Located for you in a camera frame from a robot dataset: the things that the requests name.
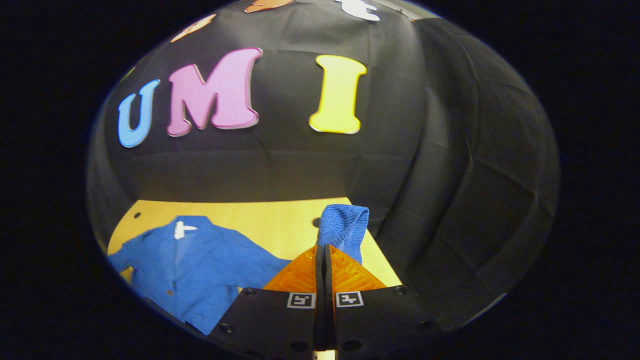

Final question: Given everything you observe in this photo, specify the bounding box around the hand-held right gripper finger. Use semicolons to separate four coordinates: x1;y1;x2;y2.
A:
324;244;442;360
209;244;326;360

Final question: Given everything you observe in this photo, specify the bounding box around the blue button shirt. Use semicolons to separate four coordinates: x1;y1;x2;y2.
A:
107;204;371;336

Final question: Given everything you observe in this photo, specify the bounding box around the black backdrop cloth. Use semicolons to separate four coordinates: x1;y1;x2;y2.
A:
86;0;561;331

